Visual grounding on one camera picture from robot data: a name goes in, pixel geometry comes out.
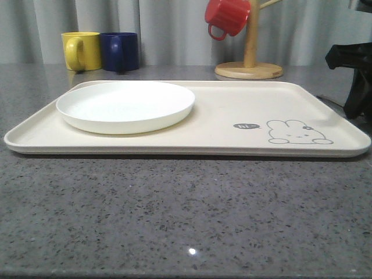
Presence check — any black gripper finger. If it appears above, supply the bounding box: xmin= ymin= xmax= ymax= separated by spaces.
xmin=344 ymin=69 xmax=371 ymax=119

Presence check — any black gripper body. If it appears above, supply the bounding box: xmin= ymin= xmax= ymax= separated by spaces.
xmin=325 ymin=42 xmax=371 ymax=70

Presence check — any white round plate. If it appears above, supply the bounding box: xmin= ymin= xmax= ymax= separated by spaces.
xmin=56 ymin=81 xmax=196 ymax=134

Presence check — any silver fork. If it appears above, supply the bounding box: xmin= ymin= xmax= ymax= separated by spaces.
xmin=316 ymin=95 xmax=344 ymax=109

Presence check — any wooden mug tree stand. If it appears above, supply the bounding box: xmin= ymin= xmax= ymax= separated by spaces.
xmin=214 ymin=1 xmax=283 ymax=80

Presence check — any cream rabbit serving tray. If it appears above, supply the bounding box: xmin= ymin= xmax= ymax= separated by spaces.
xmin=4 ymin=81 xmax=371 ymax=158

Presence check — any red mug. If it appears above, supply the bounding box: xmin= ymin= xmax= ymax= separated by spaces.
xmin=205 ymin=0 xmax=251 ymax=41

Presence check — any grey curtain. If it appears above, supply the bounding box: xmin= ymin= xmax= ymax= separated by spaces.
xmin=1 ymin=1 xmax=371 ymax=66

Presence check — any dark blue mug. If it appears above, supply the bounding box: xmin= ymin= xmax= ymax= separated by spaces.
xmin=99 ymin=32 xmax=140 ymax=72

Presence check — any yellow mug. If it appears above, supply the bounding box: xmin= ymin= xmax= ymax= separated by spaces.
xmin=61 ymin=31 xmax=102 ymax=71

